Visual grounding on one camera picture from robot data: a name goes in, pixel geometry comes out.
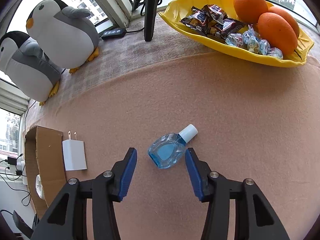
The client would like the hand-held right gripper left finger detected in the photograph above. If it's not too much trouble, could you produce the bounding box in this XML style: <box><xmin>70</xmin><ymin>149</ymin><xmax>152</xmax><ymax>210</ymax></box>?
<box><xmin>30</xmin><ymin>147</ymin><xmax>138</xmax><ymax>240</ymax></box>

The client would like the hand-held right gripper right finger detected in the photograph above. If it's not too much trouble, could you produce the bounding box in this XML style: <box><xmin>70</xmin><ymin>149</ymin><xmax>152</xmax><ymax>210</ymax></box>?
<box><xmin>185</xmin><ymin>147</ymin><xmax>290</xmax><ymax>240</ymax></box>

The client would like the small blue liquid bottle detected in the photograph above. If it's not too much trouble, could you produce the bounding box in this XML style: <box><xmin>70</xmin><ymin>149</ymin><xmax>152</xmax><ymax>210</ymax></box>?
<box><xmin>147</xmin><ymin>124</ymin><xmax>198</xmax><ymax>170</ymax></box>

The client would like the cardboard box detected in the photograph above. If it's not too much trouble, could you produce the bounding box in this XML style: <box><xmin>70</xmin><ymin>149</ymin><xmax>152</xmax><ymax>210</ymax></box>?
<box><xmin>24</xmin><ymin>126</ymin><xmax>67</xmax><ymax>220</ymax></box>

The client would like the white round plug adapter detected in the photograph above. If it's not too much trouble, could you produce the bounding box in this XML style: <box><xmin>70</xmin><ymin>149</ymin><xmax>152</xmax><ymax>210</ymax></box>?
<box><xmin>36</xmin><ymin>174</ymin><xmax>45</xmax><ymax>200</ymax></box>

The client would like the white charger block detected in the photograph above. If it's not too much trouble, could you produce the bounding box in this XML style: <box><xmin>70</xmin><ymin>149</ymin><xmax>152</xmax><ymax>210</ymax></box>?
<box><xmin>62</xmin><ymin>131</ymin><xmax>88</xmax><ymax>172</ymax></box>

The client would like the pink felt mat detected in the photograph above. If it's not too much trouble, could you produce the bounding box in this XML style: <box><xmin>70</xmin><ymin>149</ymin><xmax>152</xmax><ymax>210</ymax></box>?
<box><xmin>24</xmin><ymin>52</ymin><xmax>320</xmax><ymax>240</ymax></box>

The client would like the white power strip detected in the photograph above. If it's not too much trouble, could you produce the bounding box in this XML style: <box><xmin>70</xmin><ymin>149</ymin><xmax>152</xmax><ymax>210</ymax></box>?
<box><xmin>15</xmin><ymin>160</ymin><xmax>27</xmax><ymax>185</ymax></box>

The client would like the black inline controller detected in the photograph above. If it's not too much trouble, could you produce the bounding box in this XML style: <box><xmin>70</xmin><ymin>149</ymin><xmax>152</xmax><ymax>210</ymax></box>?
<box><xmin>101</xmin><ymin>28</ymin><xmax>126</xmax><ymax>40</ymax></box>

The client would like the pile of blue wrapped candies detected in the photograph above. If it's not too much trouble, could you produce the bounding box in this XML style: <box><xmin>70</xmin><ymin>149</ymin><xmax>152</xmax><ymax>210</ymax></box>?
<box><xmin>225</xmin><ymin>24</ymin><xmax>283</xmax><ymax>60</ymax></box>

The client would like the large penguin plush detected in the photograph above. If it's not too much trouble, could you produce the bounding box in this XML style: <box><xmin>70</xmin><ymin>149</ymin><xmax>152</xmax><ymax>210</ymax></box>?
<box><xmin>0</xmin><ymin>31</ymin><xmax>63</xmax><ymax>106</ymax></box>

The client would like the pile of brown chocolate bars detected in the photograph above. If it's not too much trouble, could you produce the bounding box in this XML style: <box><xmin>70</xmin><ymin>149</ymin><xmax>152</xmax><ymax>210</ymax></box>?
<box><xmin>180</xmin><ymin>4</ymin><xmax>246</xmax><ymax>40</ymax></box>

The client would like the small penguin plush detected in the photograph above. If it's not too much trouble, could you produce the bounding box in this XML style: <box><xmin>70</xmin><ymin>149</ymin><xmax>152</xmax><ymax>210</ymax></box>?
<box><xmin>26</xmin><ymin>0</ymin><xmax>100</xmax><ymax>74</ymax></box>

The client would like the orange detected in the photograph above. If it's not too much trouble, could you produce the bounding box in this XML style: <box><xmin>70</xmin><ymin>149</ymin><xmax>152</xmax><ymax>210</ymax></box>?
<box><xmin>234</xmin><ymin>0</ymin><xmax>269</xmax><ymax>24</ymax></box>
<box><xmin>257</xmin><ymin>12</ymin><xmax>298</xmax><ymax>55</ymax></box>
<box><xmin>269</xmin><ymin>6</ymin><xmax>300</xmax><ymax>38</ymax></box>

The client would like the black tripod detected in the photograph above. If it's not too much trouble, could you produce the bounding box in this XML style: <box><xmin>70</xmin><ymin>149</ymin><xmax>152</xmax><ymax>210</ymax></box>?
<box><xmin>144</xmin><ymin>0</ymin><xmax>207</xmax><ymax>42</ymax></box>

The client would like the yellow leaf-shaped bowl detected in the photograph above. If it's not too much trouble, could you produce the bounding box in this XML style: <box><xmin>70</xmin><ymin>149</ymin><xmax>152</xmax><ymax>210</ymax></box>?
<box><xmin>158</xmin><ymin>0</ymin><xmax>315</xmax><ymax>68</ymax></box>

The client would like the black ring light cable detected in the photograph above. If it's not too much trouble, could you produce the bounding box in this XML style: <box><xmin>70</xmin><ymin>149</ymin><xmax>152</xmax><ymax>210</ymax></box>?
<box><xmin>125</xmin><ymin>0</ymin><xmax>163</xmax><ymax>34</ymax></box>

